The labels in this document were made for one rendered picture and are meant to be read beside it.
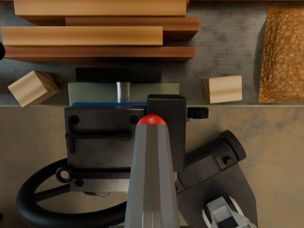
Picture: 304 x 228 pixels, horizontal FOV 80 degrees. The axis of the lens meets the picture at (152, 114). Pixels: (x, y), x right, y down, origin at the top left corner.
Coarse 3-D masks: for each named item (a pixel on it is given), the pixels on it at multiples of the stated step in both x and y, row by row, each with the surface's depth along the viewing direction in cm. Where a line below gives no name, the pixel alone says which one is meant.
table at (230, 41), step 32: (0, 0) 26; (0, 32) 27; (224, 32) 27; (256, 32) 27; (0, 64) 28; (32, 64) 28; (64, 64) 28; (96, 64) 28; (128, 64) 28; (160, 64) 28; (192, 64) 28; (224, 64) 28; (256, 64) 28; (0, 96) 29; (64, 96) 29; (192, 96) 29; (256, 96) 29
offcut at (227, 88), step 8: (208, 80) 25; (216, 80) 24; (224, 80) 24; (232, 80) 24; (240, 80) 24; (208, 88) 25; (216, 88) 25; (224, 88) 25; (232, 88) 25; (240, 88) 25; (208, 96) 26; (216, 96) 25; (224, 96) 25; (232, 96) 25; (240, 96) 25
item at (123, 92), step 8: (80, 72) 19; (88, 72) 19; (96, 72) 19; (104, 72) 19; (112, 72) 19; (120, 72) 19; (128, 72) 19; (136, 72) 19; (144, 72) 19; (152, 72) 19; (160, 72) 19; (80, 80) 19; (88, 80) 19; (96, 80) 19; (104, 80) 19; (112, 80) 19; (120, 80) 19; (128, 80) 19; (136, 80) 19; (144, 80) 19; (152, 80) 19; (160, 80) 19; (120, 88) 22; (128, 88) 23; (120, 96) 23; (128, 96) 23
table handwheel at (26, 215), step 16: (64, 160) 48; (32, 176) 39; (48, 176) 43; (32, 192) 35; (48, 192) 35; (64, 192) 37; (16, 208) 31; (32, 208) 30; (112, 208) 30; (32, 224) 28; (48, 224) 27; (64, 224) 27; (80, 224) 27; (96, 224) 27; (112, 224) 28
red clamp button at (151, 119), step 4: (144, 116) 17; (148, 116) 17; (152, 116) 17; (156, 116) 17; (140, 120) 17; (144, 120) 17; (148, 120) 17; (152, 120) 17; (156, 120) 17; (160, 120) 17
